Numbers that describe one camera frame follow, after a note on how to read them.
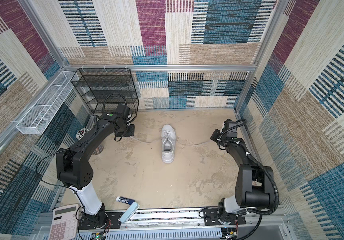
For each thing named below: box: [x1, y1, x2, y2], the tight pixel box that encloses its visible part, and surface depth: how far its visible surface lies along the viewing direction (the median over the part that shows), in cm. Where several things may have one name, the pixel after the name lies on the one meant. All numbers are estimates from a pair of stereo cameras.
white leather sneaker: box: [131, 124, 213, 164], surface depth 93 cm
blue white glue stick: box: [116, 196, 136, 205], surface depth 79 cm
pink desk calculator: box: [48, 204, 79, 240], surface depth 73 cm
